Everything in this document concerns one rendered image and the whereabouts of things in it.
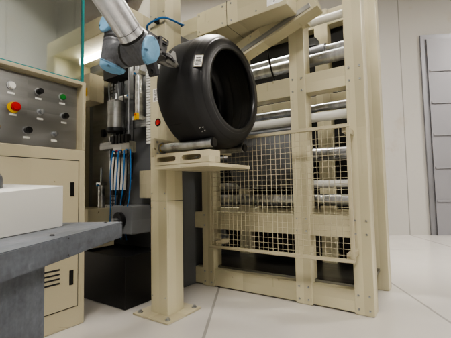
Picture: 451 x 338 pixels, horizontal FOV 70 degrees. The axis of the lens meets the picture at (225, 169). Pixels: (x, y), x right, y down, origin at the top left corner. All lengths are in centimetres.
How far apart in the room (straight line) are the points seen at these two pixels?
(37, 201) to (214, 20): 164
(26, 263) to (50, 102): 139
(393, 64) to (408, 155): 131
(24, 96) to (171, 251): 106
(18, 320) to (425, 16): 568
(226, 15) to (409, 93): 369
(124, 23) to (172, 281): 130
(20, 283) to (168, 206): 113
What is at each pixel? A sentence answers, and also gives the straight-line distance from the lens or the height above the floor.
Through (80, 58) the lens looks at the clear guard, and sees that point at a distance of 203.
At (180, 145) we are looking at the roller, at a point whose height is 90.
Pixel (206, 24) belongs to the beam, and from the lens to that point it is 218.
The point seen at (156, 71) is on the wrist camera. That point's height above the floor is 117.
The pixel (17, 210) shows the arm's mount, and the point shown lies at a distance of 73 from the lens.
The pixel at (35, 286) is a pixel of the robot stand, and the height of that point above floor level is 48.
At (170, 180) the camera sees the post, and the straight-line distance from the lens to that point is 181.
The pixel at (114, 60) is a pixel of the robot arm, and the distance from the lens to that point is 127.
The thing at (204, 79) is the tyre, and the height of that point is 117.
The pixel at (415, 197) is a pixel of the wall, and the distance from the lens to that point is 517.
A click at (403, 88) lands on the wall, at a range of 531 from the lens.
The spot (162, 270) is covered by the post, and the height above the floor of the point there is 24.
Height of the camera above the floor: 68
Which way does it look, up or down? 4 degrees up
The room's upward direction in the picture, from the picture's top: 1 degrees counter-clockwise
